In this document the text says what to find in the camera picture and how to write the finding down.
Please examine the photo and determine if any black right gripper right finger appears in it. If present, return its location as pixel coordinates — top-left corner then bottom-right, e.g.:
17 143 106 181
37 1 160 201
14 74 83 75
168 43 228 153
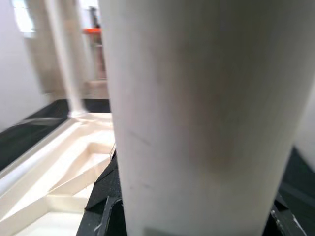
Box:
264 194 308 236

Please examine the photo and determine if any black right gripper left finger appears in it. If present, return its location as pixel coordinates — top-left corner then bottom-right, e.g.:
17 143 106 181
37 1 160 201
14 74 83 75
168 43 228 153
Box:
76 151 126 236

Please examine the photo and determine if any white plastic children table top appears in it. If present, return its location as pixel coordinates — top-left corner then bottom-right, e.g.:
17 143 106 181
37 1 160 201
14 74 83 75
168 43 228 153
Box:
0 112 118 236

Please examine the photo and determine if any black tablecloth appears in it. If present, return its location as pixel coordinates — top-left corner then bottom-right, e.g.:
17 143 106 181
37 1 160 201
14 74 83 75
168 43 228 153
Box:
0 98 315 236

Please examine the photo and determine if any orange-lidded clear storage box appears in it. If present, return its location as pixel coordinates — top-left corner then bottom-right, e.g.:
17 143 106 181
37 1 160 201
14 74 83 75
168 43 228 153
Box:
82 27 109 82

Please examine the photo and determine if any small black tool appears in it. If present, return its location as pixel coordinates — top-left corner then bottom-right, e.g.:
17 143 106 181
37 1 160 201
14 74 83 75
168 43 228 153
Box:
88 6 100 28

